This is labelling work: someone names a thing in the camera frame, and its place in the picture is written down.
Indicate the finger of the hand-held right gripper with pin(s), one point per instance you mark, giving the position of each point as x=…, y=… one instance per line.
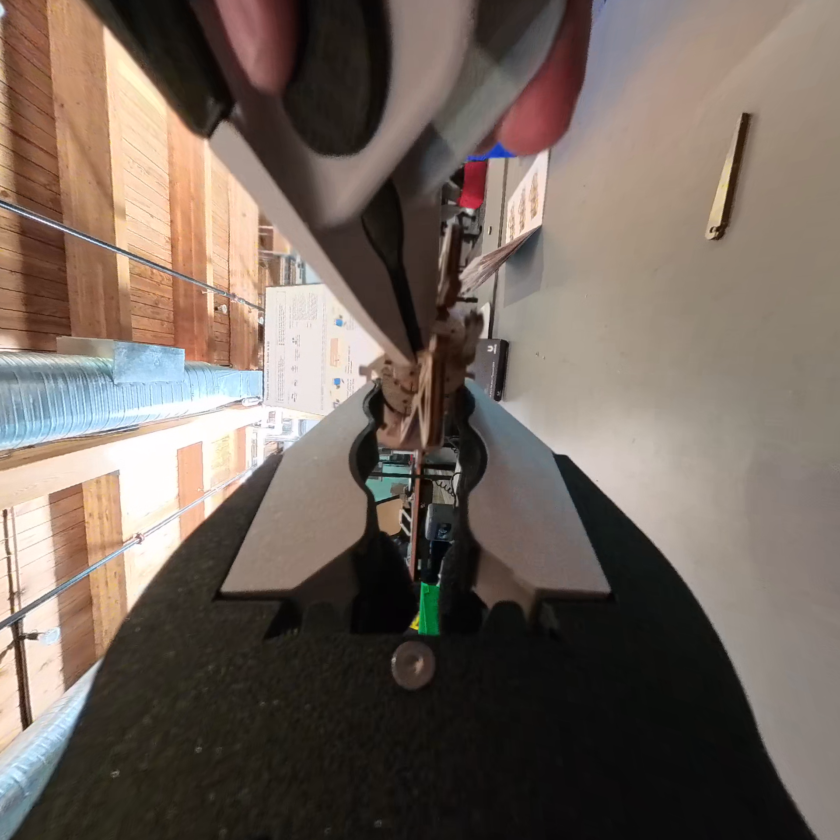
x=426, y=210
x=315, y=249

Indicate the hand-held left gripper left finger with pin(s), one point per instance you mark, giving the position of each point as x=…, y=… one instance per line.
x=308, y=518

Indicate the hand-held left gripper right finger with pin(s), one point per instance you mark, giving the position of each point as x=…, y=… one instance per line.
x=525, y=518

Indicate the wooden model assembly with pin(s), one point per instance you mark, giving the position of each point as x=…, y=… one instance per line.
x=433, y=374

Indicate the tapered wooden model stick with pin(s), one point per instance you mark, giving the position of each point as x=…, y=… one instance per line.
x=727, y=177

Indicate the person's right hand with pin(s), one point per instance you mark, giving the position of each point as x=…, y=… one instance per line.
x=544, y=98

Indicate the red object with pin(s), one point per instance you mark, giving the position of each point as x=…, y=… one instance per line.
x=474, y=184

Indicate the instruction booklet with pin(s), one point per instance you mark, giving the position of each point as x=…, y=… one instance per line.
x=525, y=197

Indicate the white information board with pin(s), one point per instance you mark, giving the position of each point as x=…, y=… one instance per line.
x=308, y=354

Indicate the green plastic object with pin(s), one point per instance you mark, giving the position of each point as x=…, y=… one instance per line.
x=430, y=610

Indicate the small black box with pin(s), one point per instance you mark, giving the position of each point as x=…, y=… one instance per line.
x=493, y=367

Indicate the thin metal rod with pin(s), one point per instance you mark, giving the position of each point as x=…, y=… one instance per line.
x=118, y=558
x=131, y=253

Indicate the silver ventilation duct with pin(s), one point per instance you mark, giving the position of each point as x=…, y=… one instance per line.
x=39, y=741
x=98, y=400

